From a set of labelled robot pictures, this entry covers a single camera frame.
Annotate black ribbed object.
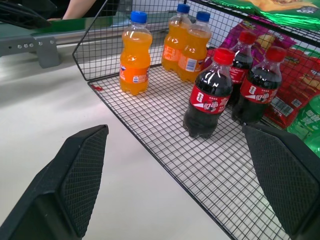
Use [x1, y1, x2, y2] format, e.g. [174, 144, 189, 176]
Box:
[0, 3, 52, 29]

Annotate green conveyor belt grey frame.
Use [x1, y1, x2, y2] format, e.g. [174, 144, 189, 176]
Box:
[0, 11, 193, 69]

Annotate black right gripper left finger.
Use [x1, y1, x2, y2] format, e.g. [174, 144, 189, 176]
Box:
[0, 124, 109, 240]

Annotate green chip bag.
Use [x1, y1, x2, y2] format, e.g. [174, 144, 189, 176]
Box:
[214, 0, 253, 8]
[286, 94, 320, 159]
[239, 0, 320, 32]

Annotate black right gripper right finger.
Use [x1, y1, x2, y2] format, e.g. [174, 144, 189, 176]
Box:
[241, 122, 320, 240]

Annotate red chip bag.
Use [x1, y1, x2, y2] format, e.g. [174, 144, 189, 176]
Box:
[262, 46, 320, 130]

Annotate black wire mesh rack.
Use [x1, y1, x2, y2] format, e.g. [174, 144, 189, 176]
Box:
[71, 0, 320, 240]

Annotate cola bottle red cap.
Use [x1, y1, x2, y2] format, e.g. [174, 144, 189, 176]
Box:
[231, 46, 288, 125]
[228, 30, 258, 106]
[182, 47, 235, 139]

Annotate orange soda bottle blue cap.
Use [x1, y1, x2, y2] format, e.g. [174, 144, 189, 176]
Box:
[177, 11, 213, 83]
[119, 10, 153, 96]
[161, 3, 193, 73]

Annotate purple chip bag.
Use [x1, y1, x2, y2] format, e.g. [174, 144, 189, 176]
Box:
[204, 19, 298, 76]

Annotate person dark clothing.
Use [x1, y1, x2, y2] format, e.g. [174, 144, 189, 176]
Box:
[32, 0, 73, 20]

